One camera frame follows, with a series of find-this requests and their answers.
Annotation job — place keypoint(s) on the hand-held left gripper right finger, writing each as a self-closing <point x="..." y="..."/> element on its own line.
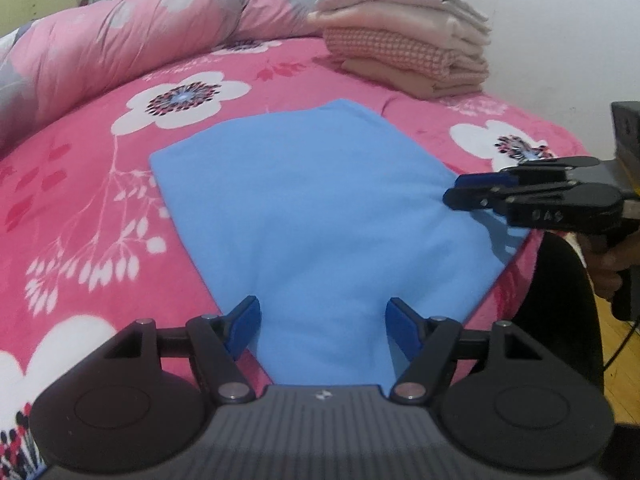
<point x="402" y="327"/>

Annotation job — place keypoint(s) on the person's right hand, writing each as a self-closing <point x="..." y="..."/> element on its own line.
<point x="606" y="275"/>

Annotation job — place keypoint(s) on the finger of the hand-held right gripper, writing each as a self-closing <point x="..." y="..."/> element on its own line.
<point x="507" y="178"/>
<point x="470" y="199"/>

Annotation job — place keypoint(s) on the cream folded cloth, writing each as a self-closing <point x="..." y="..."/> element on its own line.
<point x="390" y="22"/>

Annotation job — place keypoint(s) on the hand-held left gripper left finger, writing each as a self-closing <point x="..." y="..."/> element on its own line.
<point x="245" y="325"/>

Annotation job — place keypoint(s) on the beige folded cloth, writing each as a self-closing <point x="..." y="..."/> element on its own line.
<point x="395" y="80"/>

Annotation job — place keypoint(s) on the pink and grey quilt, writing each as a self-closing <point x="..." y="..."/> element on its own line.
<point x="125" y="35"/>

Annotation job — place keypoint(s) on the pink floral blanket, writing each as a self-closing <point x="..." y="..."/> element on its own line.
<point x="90" y="200"/>

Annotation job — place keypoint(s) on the blue t-shirt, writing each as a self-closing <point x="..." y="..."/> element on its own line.
<point x="310" y="210"/>

